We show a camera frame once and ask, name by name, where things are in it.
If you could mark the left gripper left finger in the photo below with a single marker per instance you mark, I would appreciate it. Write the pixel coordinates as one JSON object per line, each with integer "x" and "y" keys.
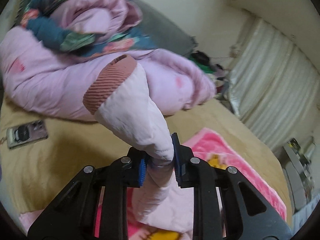
{"x": 93, "y": 205}

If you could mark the pink quilted jacket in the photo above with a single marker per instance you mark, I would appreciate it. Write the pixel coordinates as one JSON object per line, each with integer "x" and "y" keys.
{"x": 140, "y": 129}

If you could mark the smartphone on bed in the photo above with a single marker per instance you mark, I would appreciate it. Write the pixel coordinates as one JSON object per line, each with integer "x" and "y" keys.
{"x": 26, "y": 133}

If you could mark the tan bed sheet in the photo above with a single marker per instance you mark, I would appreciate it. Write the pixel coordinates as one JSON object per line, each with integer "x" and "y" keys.
{"x": 32, "y": 175}

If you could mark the grey headboard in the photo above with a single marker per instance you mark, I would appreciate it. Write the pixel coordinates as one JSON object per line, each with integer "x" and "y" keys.
{"x": 163, "y": 32}

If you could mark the striped beige curtain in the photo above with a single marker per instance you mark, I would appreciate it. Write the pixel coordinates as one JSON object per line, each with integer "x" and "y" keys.
{"x": 272, "y": 83}

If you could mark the pink cartoon bear blanket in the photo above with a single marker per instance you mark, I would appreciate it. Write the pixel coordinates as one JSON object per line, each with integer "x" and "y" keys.
{"x": 223, "y": 161}

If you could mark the pile of clothes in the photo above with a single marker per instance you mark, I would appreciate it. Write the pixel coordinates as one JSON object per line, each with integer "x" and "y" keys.
{"x": 215, "y": 72}

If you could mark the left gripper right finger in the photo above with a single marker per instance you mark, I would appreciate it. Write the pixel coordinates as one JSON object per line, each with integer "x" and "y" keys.
{"x": 226, "y": 204}

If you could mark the grey low cabinet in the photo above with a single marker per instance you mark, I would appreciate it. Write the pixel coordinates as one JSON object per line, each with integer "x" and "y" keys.
{"x": 297, "y": 170}

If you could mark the pink floral comforter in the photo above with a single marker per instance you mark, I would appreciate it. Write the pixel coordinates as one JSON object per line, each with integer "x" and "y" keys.
{"x": 67, "y": 57}

